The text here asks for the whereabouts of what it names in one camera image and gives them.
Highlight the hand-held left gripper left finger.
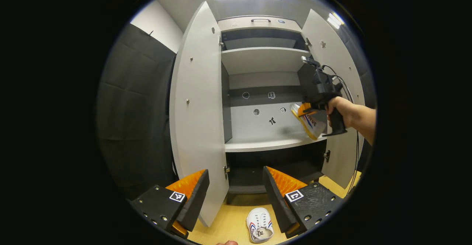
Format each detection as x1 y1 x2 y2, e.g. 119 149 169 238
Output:
129 169 210 239

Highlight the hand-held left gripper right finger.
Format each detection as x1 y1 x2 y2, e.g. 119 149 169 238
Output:
263 166 345 239

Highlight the white canvas shoe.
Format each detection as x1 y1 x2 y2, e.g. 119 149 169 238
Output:
290 102 329 140
246 207 274 244

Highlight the grey shoe cabinet door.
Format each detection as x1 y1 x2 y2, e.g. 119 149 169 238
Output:
301 8 365 189
169 1 230 228

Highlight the grey shoe cabinet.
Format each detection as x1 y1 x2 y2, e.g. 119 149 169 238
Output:
218 15 332 204

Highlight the grey cabinet drawer front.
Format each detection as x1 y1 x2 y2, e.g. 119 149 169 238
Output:
218 16 303 33

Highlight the small ceiling light panel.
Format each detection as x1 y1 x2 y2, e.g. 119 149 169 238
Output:
326 12 345 30

